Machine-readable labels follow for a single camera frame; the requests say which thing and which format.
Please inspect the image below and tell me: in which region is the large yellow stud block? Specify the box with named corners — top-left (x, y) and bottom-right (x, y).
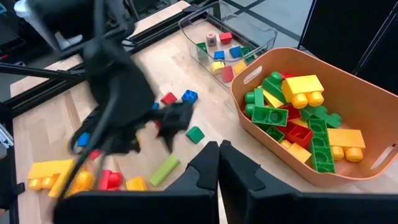
top-left (27, 159), bottom-right (75, 191)

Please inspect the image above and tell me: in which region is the clear plastic bin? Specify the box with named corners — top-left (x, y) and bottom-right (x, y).
top-left (178, 0), bottom-right (279, 91)

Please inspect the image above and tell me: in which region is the small green block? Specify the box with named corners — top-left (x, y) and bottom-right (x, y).
top-left (185, 126), bottom-right (206, 145)

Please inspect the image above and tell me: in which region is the black partition screen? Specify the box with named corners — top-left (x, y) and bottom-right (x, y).
top-left (298, 0), bottom-right (398, 94)

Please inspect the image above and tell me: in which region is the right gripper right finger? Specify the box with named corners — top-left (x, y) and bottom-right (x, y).
top-left (219, 139), bottom-right (398, 224)

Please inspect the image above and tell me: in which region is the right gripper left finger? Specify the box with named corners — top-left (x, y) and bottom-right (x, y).
top-left (52, 141), bottom-right (220, 224)

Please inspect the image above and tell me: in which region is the light green bar block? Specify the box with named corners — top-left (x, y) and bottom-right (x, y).
top-left (149, 154), bottom-right (181, 187)

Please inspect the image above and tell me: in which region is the large red block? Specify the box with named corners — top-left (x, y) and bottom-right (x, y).
top-left (276, 123), bottom-right (314, 150)

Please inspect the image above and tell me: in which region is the thin yellow bar block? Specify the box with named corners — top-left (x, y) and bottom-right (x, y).
top-left (262, 89), bottom-right (285, 109)

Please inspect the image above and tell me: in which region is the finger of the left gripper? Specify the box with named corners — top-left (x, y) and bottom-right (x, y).
top-left (157, 126), bottom-right (178, 153)
top-left (155, 102), bottom-right (195, 131)

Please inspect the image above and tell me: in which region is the long green stud block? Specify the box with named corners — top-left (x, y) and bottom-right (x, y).
top-left (300, 105), bottom-right (343, 129)
top-left (307, 118), bottom-right (336, 174)

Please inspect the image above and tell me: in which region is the flat red block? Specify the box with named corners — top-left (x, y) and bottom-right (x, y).
top-left (98, 169), bottom-right (124, 191)

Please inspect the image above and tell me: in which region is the orange plastic bin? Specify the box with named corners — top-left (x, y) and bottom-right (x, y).
top-left (229, 46), bottom-right (398, 189)

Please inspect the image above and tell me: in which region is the small yellow block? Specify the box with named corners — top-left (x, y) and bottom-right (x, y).
top-left (233, 60), bottom-right (248, 75)
top-left (210, 60), bottom-right (225, 75)

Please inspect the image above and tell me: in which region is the small blue stud brick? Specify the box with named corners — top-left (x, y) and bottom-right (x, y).
top-left (181, 89), bottom-right (199, 105)

